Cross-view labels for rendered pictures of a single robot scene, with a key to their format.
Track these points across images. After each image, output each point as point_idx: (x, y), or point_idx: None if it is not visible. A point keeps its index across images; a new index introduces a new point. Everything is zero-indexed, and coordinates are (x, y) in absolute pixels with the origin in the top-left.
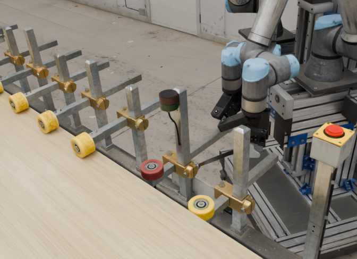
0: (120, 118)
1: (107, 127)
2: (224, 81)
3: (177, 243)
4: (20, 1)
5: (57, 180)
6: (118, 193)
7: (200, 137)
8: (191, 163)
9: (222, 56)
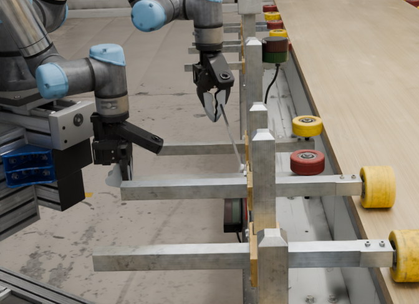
0: (280, 181)
1: (318, 176)
2: (127, 95)
3: (360, 115)
4: None
5: None
6: (375, 153)
7: None
8: None
9: (120, 55)
